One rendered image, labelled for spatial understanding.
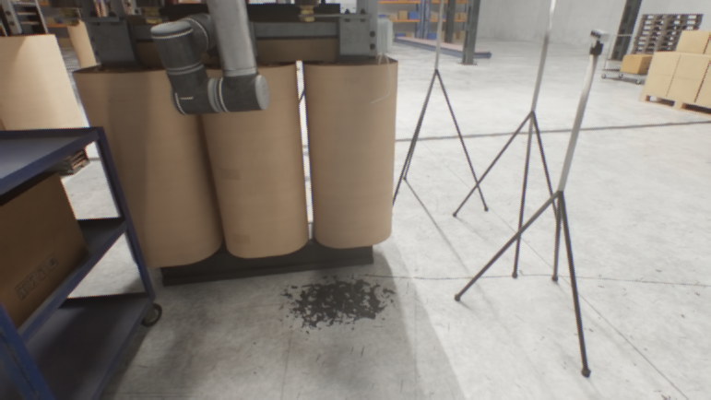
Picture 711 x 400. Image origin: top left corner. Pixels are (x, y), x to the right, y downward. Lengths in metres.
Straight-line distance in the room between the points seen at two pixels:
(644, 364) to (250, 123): 1.83
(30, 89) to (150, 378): 2.64
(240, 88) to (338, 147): 0.58
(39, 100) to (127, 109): 2.21
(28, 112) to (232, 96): 2.80
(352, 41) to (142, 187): 1.05
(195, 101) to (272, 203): 0.65
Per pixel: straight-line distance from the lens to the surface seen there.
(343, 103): 1.49
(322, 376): 1.56
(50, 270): 1.42
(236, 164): 1.58
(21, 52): 3.75
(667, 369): 1.97
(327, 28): 1.54
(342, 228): 1.73
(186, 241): 1.81
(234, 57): 1.11
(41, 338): 1.94
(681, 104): 6.95
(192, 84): 1.17
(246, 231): 1.73
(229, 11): 1.11
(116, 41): 1.62
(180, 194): 1.70
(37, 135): 1.67
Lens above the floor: 1.25
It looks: 24 degrees down
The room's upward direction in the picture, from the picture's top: 1 degrees counter-clockwise
